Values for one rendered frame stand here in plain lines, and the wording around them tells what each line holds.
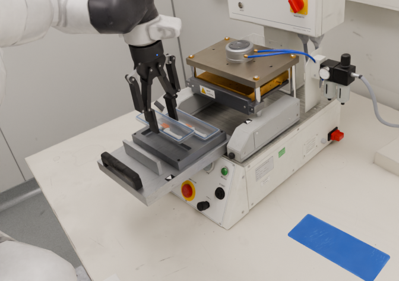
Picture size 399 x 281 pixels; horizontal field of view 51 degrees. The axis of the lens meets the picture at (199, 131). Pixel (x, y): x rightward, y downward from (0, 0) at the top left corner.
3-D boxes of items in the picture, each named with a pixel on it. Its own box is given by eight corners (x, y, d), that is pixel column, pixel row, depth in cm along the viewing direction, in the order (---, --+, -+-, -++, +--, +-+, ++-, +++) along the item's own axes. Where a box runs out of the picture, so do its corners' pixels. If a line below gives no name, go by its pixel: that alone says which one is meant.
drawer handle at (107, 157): (109, 161, 109) (105, 150, 106) (143, 186, 99) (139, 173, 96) (103, 166, 108) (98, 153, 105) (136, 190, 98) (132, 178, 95)
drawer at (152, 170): (182, 122, 127) (178, 100, 123) (235, 148, 112) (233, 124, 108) (100, 171, 112) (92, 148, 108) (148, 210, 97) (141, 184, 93)
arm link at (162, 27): (111, 21, 91) (117, 44, 95) (145, 31, 83) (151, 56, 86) (155, 2, 98) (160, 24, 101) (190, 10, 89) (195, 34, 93)
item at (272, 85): (237, 66, 134) (234, 38, 129) (293, 84, 119) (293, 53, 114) (198, 88, 125) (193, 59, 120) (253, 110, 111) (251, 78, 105)
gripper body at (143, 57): (149, 30, 98) (157, 65, 104) (119, 44, 94) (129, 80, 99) (169, 36, 93) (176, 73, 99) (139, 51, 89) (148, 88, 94)
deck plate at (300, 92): (258, 66, 153) (258, 64, 152) (343, 93, 130) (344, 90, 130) (161, 123, 130) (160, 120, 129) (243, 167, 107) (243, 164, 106)
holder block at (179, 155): (178, 115, 123) (177, 107, 122) (227, 139, 110) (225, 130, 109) (133, 141, 115) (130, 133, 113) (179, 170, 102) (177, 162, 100)
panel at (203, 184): (155, 180, 133) (165, 125, 128) (222, 226, 114) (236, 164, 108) (151, 182, 132) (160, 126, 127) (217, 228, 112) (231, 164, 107)
